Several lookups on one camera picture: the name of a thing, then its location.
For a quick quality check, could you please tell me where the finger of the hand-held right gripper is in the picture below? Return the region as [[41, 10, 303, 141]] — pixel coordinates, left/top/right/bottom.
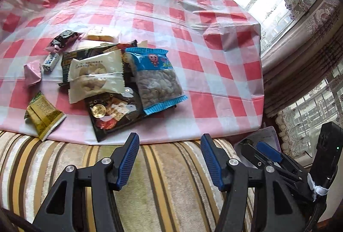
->
[[256, 141, 314, 201], [240, 142, 270, 169]]

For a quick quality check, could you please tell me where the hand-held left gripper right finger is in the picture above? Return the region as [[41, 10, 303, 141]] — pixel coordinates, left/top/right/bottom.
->
[[200, 133, 308, 232]]

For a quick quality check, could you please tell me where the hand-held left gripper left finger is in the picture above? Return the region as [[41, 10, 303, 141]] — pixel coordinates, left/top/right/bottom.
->
[[32, 132, 140, 232]]

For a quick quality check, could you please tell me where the white storage box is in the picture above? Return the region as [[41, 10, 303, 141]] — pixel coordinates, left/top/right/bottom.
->
[[233, 126, 282, 157]]

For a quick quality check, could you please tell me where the black packet with gold coin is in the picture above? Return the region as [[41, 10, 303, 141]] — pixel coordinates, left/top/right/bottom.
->
[[85, 85, 150, 142]]

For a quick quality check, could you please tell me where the blue nut packet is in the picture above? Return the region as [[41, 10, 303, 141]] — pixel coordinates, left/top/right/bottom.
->
[[125, 47, 188, 115]]

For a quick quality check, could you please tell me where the cream cookie packet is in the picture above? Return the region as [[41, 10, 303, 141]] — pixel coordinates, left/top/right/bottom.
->
[[67, 50, 126, 104]]

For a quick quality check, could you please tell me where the blue white small candy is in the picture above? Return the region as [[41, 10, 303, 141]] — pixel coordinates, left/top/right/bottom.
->
[[42, 52, 60, 72]]

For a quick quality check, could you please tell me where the clear yellow cracker packet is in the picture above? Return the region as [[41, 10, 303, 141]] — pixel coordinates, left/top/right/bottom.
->
[[83, 26, 121, 43]]

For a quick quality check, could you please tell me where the black pink chocolate packet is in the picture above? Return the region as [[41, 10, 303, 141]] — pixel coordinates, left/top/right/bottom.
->
[[44, 30, 83, 54]]

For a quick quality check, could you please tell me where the embroidered lace short curtain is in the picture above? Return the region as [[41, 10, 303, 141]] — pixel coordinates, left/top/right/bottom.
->
[[276, 61, 343, 159]]

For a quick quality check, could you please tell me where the striped velvet sofa cover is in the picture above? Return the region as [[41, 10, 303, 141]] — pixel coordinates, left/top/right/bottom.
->
[[0, 129, 255, 232]]

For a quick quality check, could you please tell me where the brown patterned drape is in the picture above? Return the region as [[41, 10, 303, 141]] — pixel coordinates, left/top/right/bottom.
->
[[261, 0, 343, 118]]

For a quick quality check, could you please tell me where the yellow green snack packet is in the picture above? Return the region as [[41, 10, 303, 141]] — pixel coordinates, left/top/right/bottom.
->
[[25, 91, 67, 141]]

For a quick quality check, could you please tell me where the brown snack packet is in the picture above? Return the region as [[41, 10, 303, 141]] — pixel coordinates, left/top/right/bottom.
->
[[102, 40, 148, 61]]

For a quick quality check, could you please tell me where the dark green snack packet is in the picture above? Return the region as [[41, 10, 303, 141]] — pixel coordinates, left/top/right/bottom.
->
[[60, 46, 108, 86]]

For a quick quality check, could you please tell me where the pink candy wrapper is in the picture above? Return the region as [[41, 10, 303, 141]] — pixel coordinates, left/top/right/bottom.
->
[[24, 59, 43, 87]]

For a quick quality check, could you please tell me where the red white checkered tablecloth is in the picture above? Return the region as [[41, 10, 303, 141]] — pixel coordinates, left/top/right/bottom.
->
[[0, 0, 264, 145]]

